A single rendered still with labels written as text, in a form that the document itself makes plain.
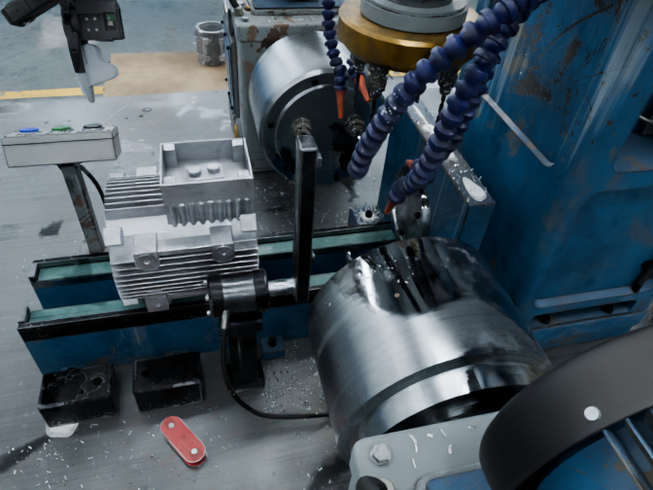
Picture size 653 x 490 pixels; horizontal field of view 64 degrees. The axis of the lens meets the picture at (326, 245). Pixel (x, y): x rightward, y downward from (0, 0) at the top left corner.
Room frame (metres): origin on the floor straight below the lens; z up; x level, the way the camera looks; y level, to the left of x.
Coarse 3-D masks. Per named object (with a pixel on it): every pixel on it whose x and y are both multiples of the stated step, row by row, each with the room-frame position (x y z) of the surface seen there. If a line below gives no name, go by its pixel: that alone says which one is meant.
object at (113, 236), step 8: (112, 176) 0.60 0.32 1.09; (240, 216) 0.54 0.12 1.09; (248, 216) 0.54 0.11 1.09; (256, 216) 0.54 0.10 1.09; (240, 224) 0.54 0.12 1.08; (248, 224) 0.53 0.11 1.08; (256, 224) 0.54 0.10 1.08; (104, 232) 0.49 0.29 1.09; (112, 232) 0.49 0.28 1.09; (120, 232) 0.49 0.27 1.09; (104, 240) 0.48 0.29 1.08; (112, 240) 0.48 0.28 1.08; (120, 240) 0.48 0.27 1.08; (128, 304) 0.48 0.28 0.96
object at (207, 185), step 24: (168, 144) 0.62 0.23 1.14; (192, 144) 0.63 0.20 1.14; (216, 144) 0.64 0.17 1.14; (240, 144) 0.63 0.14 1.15; (168, 168) 0.60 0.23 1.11; (192, 168) 0.58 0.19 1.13; (216, 168) 0.58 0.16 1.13; (240, 168) 0.62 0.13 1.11; (168, 192) 0.53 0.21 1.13; (192, 192) 0.53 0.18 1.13; (216, 192) 0.54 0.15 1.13; (240, 192) 0.55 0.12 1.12; (168, 216) 0.52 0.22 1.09; (192, 216) 0.53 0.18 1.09; (216, 216) 0.54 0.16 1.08
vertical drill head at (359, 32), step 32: (352, 0) 0.69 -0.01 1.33; (384, 0) 0.63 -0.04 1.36; (416, 0) 0.62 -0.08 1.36; (448, 0) 0.64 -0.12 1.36; (352, 32) 0.61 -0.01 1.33; (384, 32) 0.60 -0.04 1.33; (416, 32) 0.60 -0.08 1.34; (448, 32) 0.61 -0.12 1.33; (384, 64) 0.58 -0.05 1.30; (416, 64) 0.57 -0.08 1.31
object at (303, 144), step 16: (304, 144) 0.49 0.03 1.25; (304, 160) 0.48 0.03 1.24; (320, 160) 0.49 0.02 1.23; (304, 176) 0.48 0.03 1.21; (304, 192) 0.48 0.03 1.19; (304, 208) 0.48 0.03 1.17; (304, 224) 0.48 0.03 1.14; (304, 240) 0.48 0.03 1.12; (304, 256) 0.48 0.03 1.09; (304, 272) 0.48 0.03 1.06; (304, 288) 0.48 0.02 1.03
